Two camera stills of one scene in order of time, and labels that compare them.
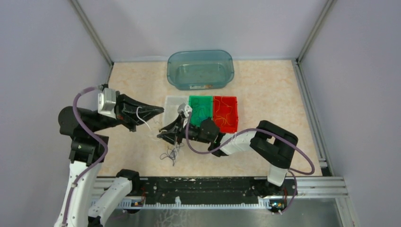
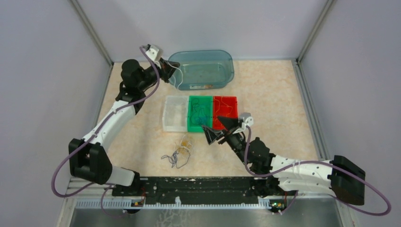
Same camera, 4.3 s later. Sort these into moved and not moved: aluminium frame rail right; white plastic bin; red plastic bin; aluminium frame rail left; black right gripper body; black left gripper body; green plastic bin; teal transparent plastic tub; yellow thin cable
Moved: black left gripper body; black right gripper body
Not moved: teal transparent plastic tub; green plastic bin; aluminium frame rail right; white plastic bin; aluminium frame rail left; yellow thin cable; red plastic bin
